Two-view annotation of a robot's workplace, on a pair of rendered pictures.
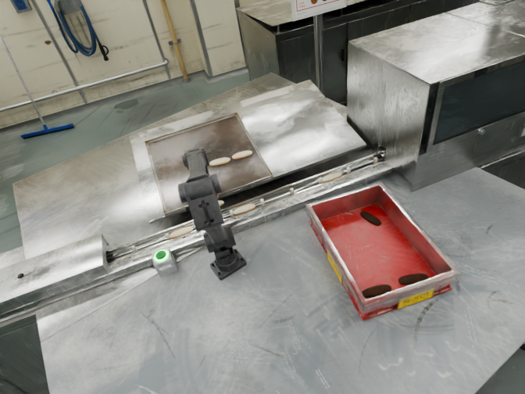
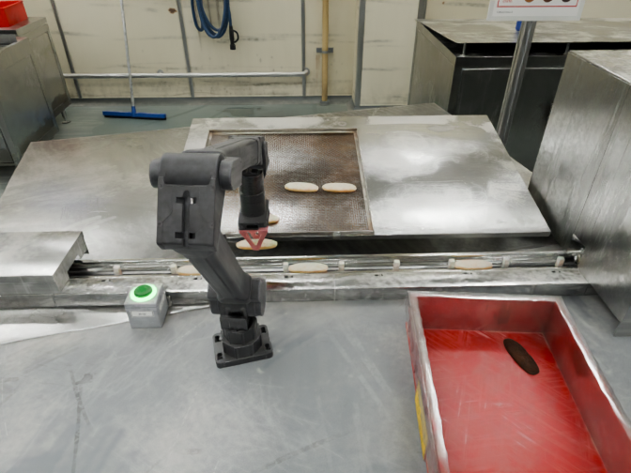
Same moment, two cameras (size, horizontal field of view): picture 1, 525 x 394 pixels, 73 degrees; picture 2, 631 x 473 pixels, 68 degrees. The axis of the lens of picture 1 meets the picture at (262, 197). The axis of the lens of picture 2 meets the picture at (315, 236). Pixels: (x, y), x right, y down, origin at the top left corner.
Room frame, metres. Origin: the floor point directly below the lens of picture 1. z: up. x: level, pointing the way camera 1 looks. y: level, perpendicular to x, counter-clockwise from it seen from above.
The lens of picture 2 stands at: (0.22, -0.11, 1.60)
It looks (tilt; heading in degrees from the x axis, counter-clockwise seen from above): 35 degrees down; 11
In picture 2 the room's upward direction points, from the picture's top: straight up
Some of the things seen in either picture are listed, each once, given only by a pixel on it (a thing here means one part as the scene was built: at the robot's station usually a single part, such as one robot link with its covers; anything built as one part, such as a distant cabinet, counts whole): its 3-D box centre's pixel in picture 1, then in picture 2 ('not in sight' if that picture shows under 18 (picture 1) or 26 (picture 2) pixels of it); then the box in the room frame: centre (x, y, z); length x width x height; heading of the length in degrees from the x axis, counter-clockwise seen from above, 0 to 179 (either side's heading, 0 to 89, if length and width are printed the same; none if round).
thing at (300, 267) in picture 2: (244, 208); (308, 267); (1.12, 0.09, 0.86); 0.10 x 0.04 x 0.01; 103
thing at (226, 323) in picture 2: (219, 241); (237, 300); (0.88, 0.19, 0.94); 0.09 x 0.05 x 0.10; 8
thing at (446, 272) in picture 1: (373, 242); (510, 401); (0.79, -0.35, 0.88); 0.49 x 0.34 x 0.10; 8
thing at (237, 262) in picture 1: (226, 259); (240, 334); (0.86, 0.18, 0.86); 0.12 x 0.09 x 0.08; 116
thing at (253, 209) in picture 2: not in sight; (253, 204); (1.09, 0.21, 1.04); 0.10 x 0.07 x 0.07; 13
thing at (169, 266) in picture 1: (166, 264); (148, 310); (0.91, 0.42, 0.84); 0.08 x 0.08 x 0.11; 13
